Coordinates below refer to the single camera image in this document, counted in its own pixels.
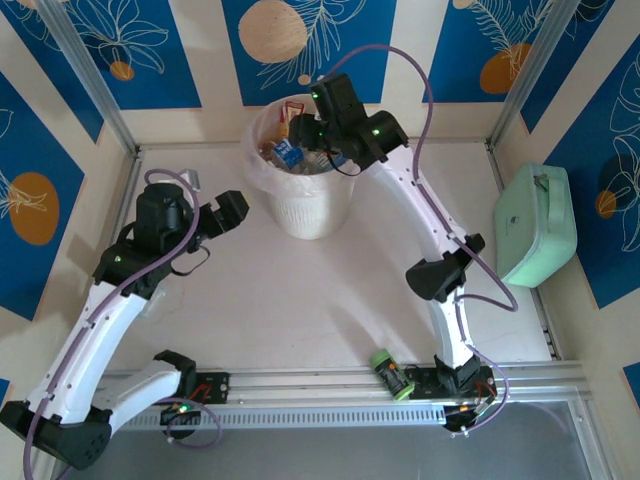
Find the white plastic bin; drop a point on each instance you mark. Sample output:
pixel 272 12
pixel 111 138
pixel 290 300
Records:
pixel 310 210

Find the clear plastic packet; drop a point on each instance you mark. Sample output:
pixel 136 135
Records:
pixel 157 305

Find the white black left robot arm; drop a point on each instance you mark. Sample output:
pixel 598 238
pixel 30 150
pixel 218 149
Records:
pixel 90 340

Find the translucent plastic bin liner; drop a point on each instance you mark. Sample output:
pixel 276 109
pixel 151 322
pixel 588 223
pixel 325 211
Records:
pixel 255 165

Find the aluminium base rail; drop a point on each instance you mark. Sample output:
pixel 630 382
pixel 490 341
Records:
pixel 310 385

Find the aluminium frame post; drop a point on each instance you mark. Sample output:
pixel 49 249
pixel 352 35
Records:
pixel 85 65
pixel 535 65

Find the small controller board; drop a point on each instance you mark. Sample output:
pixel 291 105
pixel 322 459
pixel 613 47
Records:
pixel 470 412
pixel 180 410

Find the mint green zip case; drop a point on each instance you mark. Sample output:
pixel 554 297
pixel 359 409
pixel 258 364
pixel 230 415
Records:
pixel 535 225

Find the lime green black canister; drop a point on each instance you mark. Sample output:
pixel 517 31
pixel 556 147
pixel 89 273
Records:
pixel 391 376

